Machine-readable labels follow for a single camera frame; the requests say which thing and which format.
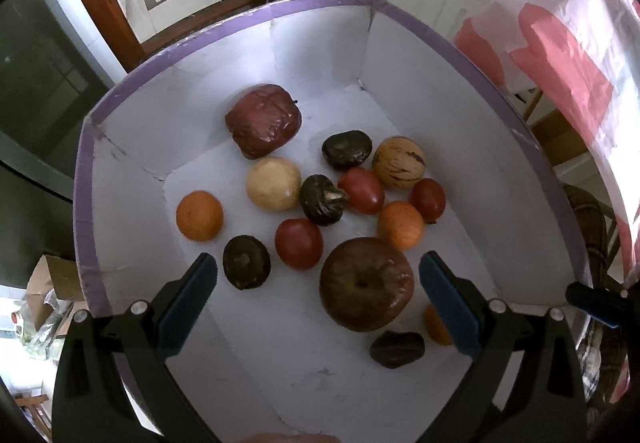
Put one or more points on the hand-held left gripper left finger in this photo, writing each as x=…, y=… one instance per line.
x=187, y=305

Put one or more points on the white foam box purple rim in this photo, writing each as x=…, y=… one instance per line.
x=300, y=48

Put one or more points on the small orange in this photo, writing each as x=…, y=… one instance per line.
x=436, y=325
x=199, y=215

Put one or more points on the pale yellow pepino melon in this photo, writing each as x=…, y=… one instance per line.
x=272, y=184

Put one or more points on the plastic-wrapped red apple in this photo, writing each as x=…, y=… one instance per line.
x=262, y=120

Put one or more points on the red white checkered tablecloth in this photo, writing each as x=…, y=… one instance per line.
x=565, y=58

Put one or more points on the dark red apple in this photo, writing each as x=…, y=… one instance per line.
x=366, y=283

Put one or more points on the dark glass panel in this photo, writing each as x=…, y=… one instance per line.
x=45, y=88

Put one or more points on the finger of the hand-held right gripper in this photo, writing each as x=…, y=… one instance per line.
x=595, y=304

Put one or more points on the striped yellow pepino melon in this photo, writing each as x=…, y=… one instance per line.
x=397, y=162

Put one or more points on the cardboard box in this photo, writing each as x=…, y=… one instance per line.
x=52, y=278

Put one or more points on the large orange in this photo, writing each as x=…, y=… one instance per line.
x=400, y=225

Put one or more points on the large red tomato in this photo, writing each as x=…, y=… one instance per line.
x=298, y=244

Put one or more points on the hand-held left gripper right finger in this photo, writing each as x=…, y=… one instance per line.
x=450, y=308

